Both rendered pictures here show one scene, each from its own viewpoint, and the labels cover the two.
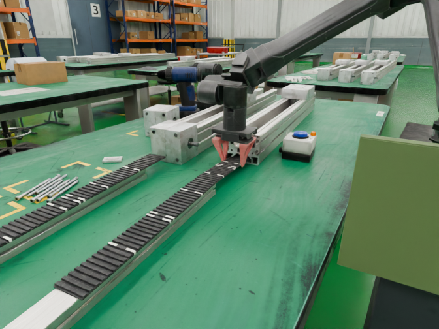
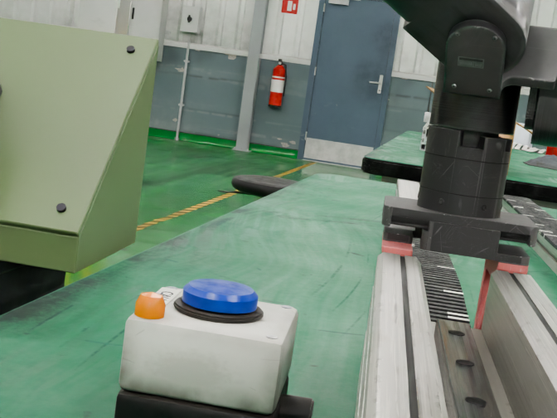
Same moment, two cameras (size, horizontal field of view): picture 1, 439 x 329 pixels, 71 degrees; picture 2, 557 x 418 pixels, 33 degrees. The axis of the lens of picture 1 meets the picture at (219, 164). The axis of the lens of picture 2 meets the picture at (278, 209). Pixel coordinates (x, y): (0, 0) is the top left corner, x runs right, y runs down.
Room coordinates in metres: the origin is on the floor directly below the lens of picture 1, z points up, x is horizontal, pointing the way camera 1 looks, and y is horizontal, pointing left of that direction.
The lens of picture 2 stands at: (1.31, -0.38, 0.97)
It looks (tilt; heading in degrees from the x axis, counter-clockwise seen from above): 8 degrees down; 159
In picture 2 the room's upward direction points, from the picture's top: 8 degrees clockwise
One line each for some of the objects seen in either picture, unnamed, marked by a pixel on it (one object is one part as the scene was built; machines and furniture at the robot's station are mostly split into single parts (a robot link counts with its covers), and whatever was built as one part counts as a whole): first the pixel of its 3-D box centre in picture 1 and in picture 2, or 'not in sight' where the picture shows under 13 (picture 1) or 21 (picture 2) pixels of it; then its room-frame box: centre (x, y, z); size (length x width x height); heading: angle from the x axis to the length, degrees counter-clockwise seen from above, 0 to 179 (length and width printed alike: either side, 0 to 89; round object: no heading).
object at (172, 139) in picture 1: (178, 141); not in sight; (0.83, 0.12, 0.83); 0.12 x 0.09 x 0.10; 64
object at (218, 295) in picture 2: (300, 135); (219, 303); (0.84, -0.23, 0.84); 0.04 x 0.04 x 0.02
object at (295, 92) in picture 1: (298, 94); not in sight; (1.38, -0.35, 0.87); 0.16 x 0.11 x 0.07; 154
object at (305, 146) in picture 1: (296, 145); (227, 365); (0.85, -0.22, 0.81); 0.10 x 0.08 x 0.06; 64
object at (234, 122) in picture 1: (234, 121); (462, 183); (0.75, -0.04, 0.91); 0.10 x 0.07 x 0.07; 64
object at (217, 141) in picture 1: (229, 147); (464, 287); (0.75, -0.03, 0.84); 0.07 x 0.07 x 0.09; 64
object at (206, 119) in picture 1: (236, 112); not in sight; (1.24, -0.07, 0.82); 0.80 x 0.10 x 0.09; 154
